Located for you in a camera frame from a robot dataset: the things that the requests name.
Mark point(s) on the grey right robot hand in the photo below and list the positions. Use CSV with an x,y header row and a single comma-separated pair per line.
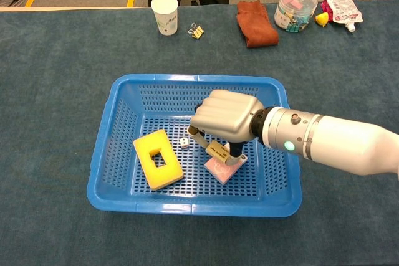
x,y
227,113

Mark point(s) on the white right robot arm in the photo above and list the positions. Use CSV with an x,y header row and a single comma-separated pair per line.
x,y
343,141

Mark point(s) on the white die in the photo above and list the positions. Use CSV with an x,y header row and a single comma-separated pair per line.
x,y
184,143

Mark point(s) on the pink and white notepad pack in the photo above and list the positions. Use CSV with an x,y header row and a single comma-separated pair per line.
x,y
223,174

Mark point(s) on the yellow binder clip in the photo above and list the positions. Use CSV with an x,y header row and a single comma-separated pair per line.
x,y
198,33

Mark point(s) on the yellow sponge with rectangular hole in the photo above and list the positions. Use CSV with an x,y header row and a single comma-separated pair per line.
x,y
146,154

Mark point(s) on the brown folded cloth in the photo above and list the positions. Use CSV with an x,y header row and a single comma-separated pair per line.
x,y
255,26

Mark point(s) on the blue perforated plastic basket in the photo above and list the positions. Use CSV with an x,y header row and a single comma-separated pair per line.
x,y
193,208

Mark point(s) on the white paper cup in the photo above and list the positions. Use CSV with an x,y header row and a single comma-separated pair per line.
x,y
166,20

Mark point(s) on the clear jar of binder clips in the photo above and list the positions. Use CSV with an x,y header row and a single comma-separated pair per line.
x,y
293,13

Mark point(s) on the small yellow lemon toy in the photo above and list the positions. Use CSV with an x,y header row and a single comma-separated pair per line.
x,y
322,19

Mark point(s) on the pink snack wrapper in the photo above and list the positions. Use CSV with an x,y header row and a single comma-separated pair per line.
x,y
325,9

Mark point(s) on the white spouted drink pouch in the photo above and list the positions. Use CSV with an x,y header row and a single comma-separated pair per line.
x,y
343,10

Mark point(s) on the teal felt table cover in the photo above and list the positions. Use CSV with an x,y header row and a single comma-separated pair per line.
x,y
46,122

